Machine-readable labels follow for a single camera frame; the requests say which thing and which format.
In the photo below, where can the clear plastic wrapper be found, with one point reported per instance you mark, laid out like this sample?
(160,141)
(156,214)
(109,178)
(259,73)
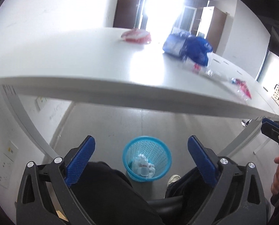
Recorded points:
(205,72)

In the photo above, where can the right hand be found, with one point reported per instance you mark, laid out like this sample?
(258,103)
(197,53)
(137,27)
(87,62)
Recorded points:
(275,183)

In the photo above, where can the blue tissue pack wrapper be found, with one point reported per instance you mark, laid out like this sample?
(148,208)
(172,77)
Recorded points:
(184,46)

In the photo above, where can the white sneaker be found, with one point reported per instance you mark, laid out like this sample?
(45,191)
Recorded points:
(173,179)

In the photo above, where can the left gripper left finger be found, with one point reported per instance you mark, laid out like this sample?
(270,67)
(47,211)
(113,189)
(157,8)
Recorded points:
(45,195)

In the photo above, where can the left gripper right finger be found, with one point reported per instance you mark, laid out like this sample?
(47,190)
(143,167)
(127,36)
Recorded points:
(237,195)

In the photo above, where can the red snack bag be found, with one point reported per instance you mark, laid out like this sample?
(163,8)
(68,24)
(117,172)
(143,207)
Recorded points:
(139,36)

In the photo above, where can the white table leg frame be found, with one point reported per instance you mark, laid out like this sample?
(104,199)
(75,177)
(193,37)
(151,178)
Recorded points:
(22,118)

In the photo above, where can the crumpled white tissue trash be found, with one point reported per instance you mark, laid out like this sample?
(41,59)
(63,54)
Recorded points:
(142,167)

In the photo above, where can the wall socket panel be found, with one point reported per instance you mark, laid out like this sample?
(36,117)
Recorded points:
(7,163)

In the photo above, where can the red blue small wrapper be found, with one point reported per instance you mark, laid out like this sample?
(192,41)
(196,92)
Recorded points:
(241,88)

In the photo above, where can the black trousers leg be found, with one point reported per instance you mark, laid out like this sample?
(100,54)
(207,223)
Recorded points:
(108,197)

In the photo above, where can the brown wooden cabinet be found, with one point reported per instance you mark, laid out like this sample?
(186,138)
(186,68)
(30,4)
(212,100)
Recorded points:
(209,23)

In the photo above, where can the blue plastic waste basket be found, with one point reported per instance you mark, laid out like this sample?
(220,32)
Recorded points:
(155,151)

